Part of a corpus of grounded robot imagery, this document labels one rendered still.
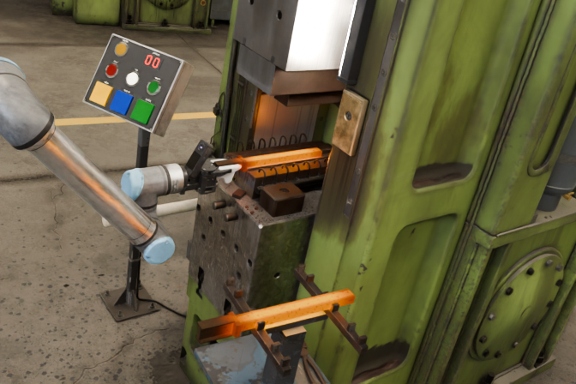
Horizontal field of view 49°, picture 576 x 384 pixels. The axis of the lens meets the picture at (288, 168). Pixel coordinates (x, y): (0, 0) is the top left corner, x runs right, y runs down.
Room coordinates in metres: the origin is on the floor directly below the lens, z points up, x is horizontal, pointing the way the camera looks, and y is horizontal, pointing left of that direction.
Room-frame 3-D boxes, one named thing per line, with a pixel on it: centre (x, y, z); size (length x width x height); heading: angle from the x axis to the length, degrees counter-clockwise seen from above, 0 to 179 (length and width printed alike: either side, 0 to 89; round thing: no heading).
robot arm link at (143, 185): (1.59, 0.40, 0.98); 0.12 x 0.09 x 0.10; 130
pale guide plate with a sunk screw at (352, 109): (1.67, -0.14, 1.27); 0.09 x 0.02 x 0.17; 40
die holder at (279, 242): (1.92, -0.05, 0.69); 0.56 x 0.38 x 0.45; 130
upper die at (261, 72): (1.96, 0.00, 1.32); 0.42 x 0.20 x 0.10; 130
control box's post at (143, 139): (2.20, 0.58, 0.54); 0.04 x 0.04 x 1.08; 40
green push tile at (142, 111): (2.04, 0.54, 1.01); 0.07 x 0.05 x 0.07; 65
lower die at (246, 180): (1.96, 0.00, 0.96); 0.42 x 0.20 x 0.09; 130
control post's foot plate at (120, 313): (2.20, 0.58, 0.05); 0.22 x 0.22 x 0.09; 40
